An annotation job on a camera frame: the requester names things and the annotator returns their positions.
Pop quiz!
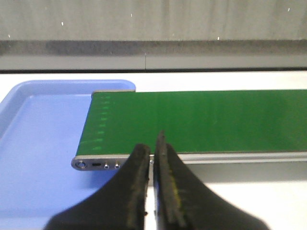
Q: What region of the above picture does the green conveyor belt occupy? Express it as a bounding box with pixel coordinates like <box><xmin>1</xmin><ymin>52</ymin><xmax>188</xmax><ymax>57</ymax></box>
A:
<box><xmin>77</xmin><ymin>90</ymin><xmax>307</xmax><ymax>156</ymax></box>

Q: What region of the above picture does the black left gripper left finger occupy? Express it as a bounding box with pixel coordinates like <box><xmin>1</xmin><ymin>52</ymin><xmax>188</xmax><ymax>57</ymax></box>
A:
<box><xmin>45</xmin><ymin>144</ymin><xmax>150</xmax><ymax>230</ymax></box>

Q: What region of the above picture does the blue plastic tray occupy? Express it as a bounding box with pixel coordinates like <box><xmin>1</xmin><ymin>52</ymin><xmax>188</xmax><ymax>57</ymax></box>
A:
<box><xmin>0</xmin><ymin>80</ymin><xmax>135</xmax><ymax>230</ymax></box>

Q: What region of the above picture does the aluminium conveyor frame rail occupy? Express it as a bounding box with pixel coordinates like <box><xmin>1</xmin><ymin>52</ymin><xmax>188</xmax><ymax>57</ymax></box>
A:
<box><xmin>71</xmin><ymin>151</ymin><xmax>307</xmax><ymax>171</ymax></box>

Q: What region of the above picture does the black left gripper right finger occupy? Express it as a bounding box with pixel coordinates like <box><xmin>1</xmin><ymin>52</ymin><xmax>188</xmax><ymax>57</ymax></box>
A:
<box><xmin>153</xmin><ymin>131</ymin><xmax>268</xmax><ymax>230</ymax></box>

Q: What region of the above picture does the grey stone bench slab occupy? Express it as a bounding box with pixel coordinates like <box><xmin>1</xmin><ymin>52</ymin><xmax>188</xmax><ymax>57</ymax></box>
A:
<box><xmin>0</xmin><ymin>0</ymin><xmax>307</xmax><ymax>71</ymax></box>

